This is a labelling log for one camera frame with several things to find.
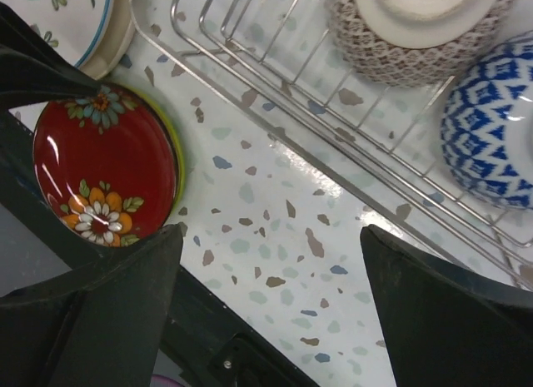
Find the watermelon pattern white plate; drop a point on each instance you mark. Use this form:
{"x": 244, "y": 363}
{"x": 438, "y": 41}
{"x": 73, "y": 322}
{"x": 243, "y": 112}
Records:
{"x": 73, "y": 28}

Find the beige plate underneath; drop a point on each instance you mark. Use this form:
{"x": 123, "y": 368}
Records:
{"x": 114, "y": 43}

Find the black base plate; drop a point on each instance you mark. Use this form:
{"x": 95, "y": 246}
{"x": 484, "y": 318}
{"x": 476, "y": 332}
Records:
{"x": 210, "y": 343}

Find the blue patterned bowl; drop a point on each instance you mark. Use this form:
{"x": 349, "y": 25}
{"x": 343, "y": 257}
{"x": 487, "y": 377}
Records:
{"x": 486, "y": 126}

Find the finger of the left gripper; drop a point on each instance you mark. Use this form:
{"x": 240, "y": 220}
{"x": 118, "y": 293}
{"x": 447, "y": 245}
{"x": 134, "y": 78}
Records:
{"x": 15, "y": 99}
{"x": 30, "y": 66}

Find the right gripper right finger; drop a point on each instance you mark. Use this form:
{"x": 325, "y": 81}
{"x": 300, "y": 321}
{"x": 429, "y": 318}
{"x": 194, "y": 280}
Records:
{"x": 444, "y": 325}

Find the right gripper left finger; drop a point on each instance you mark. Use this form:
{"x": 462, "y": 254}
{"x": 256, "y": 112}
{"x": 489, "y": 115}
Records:
{"x": 97, "y": 325}

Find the wire dish rack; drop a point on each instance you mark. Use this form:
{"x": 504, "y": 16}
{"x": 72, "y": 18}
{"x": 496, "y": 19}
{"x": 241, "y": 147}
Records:
{"x": 274, "y": 60}

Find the red patterned small dish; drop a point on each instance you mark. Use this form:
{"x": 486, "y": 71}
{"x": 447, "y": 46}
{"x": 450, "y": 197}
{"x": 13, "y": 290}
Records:
{"x": 413, "y": 43}

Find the red floral plate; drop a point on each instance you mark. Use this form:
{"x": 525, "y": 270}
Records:
{"x": 104, "y": 166}

